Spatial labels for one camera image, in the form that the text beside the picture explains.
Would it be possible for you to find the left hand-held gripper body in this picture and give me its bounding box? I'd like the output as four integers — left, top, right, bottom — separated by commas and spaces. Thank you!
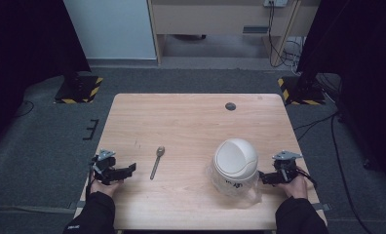
91, 148, 121, 186

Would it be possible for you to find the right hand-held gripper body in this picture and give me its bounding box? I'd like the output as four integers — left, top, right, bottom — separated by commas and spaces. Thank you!
271, 149, 303, 185

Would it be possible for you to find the metal spoon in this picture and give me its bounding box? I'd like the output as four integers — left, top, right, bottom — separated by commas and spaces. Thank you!
149, 145, 166, 181

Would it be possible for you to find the white swing-lid trash bin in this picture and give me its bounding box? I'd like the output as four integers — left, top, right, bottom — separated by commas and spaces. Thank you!
212, 137, 259, 197

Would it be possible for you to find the person's left hand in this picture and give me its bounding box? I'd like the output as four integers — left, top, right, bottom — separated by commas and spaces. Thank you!
90, 178, 125, 198

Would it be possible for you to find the person's right hand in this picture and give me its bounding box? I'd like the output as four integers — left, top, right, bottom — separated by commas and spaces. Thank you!
277, 166, 309, 200

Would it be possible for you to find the black stand base striped edge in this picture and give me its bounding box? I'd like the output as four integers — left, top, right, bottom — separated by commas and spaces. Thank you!
53, 74, 104, 105
276, 75, 328, 106

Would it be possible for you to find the black curtain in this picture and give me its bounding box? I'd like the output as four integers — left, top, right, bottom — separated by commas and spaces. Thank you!
0, 0, 92, 154
295, 0, 386, 186

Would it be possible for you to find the grey power strip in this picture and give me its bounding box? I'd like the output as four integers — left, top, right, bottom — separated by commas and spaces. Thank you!
262, 0, 290, 9

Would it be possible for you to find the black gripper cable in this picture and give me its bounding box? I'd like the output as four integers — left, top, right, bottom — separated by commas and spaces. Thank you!
296, 167, 319, 190

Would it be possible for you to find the black floor cable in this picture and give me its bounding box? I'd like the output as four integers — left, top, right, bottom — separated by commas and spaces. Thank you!
292, 110, 375, 234
13, 99, 36, 119

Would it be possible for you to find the bundle of cables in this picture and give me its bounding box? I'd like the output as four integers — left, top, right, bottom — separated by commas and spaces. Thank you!
267, 1, 307, 74

